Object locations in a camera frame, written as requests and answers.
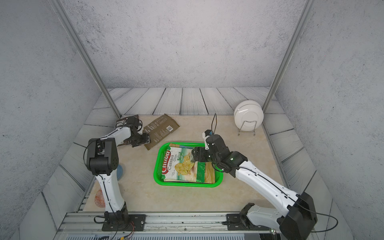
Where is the yellow blue kettle chips bag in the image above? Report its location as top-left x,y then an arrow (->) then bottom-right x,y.
169,142 -> 216,185

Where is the dark brown snack bag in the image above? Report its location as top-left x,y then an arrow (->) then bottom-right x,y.
115,115 -> 140,129

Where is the brown Lerna cassava bag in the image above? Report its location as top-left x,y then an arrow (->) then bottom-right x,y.
143,114 -> 180,150

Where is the green Chuba cassava chips bag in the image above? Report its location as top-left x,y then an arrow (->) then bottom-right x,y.
161,144 -> 208,184

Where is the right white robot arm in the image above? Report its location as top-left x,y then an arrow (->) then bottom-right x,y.
192,133 -> 318,240

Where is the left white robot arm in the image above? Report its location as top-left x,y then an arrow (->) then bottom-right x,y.
83,115 -> 150,214

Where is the green plastic mesh basket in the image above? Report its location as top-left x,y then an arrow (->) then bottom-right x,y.
154,143 -> 223,188

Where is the blue bowl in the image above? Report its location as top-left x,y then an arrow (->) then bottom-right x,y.
116,165 -> 124,181

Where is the white plate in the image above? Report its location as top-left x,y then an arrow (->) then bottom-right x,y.
234,100 -> 264,128

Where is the red patterned bowl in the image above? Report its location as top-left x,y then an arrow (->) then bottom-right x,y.
94,189 -> 105,208

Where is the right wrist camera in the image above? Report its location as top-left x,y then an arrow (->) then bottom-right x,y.
202,130 -> 214,151

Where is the metal wire plate stand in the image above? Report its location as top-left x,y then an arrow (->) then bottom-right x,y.
238,121 -> 258,136

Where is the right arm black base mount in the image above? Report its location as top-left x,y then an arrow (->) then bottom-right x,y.
222,203 -> 269,231

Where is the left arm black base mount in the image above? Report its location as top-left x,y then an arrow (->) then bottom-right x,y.
102,211 -> 147,232

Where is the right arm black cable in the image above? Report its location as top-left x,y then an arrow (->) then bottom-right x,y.
210,113 -> 339,234

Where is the left aluminium frame post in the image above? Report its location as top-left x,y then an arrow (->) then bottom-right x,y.
49,0 -> 122,118

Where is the aluminium frame post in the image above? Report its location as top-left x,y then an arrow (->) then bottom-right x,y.
262,0 -> 315,113
49,0 -> 122,118

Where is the right aluminium frame post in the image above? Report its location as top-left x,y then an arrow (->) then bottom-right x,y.
262,0 -> 315,113

